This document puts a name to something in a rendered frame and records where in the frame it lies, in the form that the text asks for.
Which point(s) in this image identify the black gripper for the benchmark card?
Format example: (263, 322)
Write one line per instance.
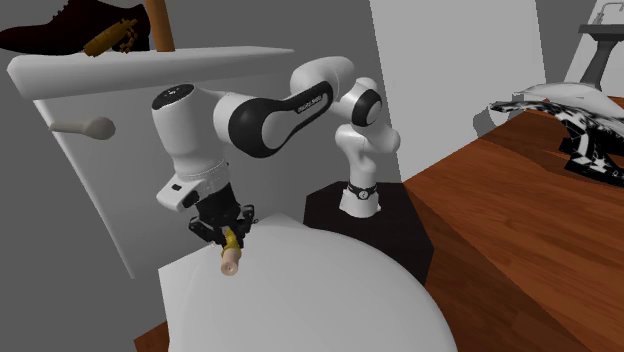
(218, 207)

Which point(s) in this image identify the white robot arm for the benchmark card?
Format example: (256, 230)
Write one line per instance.
(195, 141)

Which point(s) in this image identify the black robot stand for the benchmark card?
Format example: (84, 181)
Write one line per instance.
(390, 229)

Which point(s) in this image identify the brown cylinder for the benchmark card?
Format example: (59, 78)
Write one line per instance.
(159, 27)

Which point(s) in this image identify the brown knobbly bar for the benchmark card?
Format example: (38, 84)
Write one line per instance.
(108, 36)

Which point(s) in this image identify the dark leather shoe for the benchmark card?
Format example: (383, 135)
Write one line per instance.
(58, 29)

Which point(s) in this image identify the brown wooden cabinet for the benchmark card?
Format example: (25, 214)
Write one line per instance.
(516, 219)

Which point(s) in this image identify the grey dolphin figure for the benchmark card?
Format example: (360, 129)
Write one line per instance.
(570, 95)

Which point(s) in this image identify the black white patterned figure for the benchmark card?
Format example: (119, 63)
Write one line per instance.
(585, 141)

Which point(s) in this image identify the grey pedestal sink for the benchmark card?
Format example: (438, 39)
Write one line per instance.
(598, 48)

